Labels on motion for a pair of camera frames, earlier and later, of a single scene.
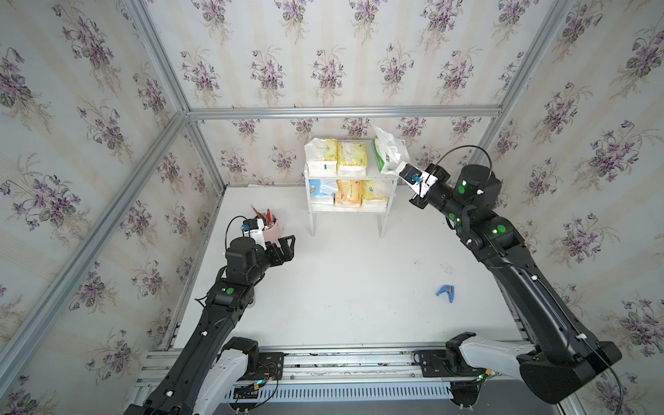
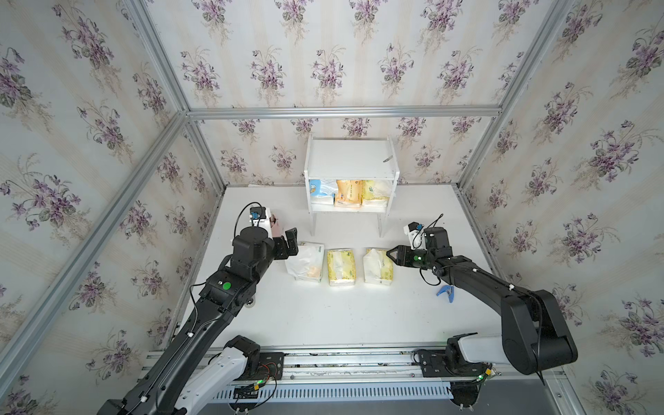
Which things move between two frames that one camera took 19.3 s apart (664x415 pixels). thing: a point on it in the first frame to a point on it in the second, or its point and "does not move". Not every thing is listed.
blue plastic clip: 447,289 does not move
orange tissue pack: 348,193 does not move
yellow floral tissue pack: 352,159 to 341,263
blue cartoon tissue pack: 322,191 does not move
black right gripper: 420,203 to 402,252
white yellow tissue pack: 322,156 to 378,267
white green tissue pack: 389,152 to 307,264
